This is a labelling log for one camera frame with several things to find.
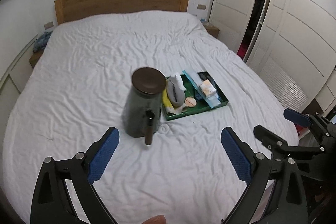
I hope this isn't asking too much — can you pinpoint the white rolled towel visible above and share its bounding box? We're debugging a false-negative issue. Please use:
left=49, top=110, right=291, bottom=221
left=174, top=73, right=187, bottom=92

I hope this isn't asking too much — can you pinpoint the right wall switch plate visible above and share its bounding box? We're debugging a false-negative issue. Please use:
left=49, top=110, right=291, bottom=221
left=197, top=5, right=206, bottom=10

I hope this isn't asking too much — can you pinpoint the wooden headboard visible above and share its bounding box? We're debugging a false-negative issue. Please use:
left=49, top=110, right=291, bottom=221
left=55, top=0, right=189, bottom=25

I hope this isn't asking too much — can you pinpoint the tissue pack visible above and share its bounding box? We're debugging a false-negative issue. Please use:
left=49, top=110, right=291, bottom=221
left=199, top=80, right=217, bottom=98

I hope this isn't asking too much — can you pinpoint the blue cloth on nightstand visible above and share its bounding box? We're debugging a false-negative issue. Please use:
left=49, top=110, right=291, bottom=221
left=33, top=31, right=52, bottom=53

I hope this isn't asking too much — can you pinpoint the white bed sheet mattress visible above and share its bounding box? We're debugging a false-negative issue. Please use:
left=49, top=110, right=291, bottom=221
left=3, top=11, right=298, bottom=223

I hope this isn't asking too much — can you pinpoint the white wardrobe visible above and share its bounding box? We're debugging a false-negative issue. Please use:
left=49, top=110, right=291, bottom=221
left=210, top=0, right=335, bottom=111

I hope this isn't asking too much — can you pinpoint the black hair band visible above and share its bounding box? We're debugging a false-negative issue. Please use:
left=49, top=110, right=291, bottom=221
left=198, top=73, right=210, bottom=81

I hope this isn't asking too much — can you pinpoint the grey eye mask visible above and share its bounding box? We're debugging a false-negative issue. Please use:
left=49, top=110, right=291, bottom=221
left=167, top=77, right=185, bottom=107

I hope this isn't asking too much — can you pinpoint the wall switch plate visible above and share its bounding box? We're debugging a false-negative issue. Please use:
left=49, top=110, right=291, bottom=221
left=197, top=5, right=206, bottom=10
left=44, top=21, right=54, bottom=30

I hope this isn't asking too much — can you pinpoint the dark glass jar with lid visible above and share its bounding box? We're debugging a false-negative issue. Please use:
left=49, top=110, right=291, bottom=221
left=122, top=67, right=166, bottom=145

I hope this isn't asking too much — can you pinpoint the person left hand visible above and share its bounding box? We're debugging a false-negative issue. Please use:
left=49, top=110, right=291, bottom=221
left=142, top=215, right=167, bottom=224

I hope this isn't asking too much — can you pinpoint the green tray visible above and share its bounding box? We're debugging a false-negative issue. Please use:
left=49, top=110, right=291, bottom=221
left=162, top=75, right=229, bottom=121

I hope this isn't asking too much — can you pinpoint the round beige powder puff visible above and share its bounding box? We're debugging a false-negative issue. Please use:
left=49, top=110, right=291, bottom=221
left=185, top=97, right=197, bottom=107

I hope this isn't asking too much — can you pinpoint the right wooden nightstand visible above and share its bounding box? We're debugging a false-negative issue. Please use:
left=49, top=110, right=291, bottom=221
left=204, top=25, right=220, bottom=39

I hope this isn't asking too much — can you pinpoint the wooden nightstand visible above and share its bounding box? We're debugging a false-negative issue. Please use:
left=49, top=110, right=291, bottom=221
left=204, top=25, right=220, bottom=39
left=29, top=50, right=44, bottom=69

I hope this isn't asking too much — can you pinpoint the yellow cloth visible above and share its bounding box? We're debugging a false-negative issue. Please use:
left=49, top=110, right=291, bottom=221
left=162, top=88, right=175, bottom=113

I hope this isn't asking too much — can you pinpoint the left wall switch plate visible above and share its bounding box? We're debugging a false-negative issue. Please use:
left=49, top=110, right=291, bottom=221
left=44, top=21, right=54, bottom=30

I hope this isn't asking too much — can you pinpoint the left wooden nightstand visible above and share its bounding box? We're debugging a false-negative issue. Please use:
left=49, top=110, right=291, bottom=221
left=29, top=50, right=44, bottom=69

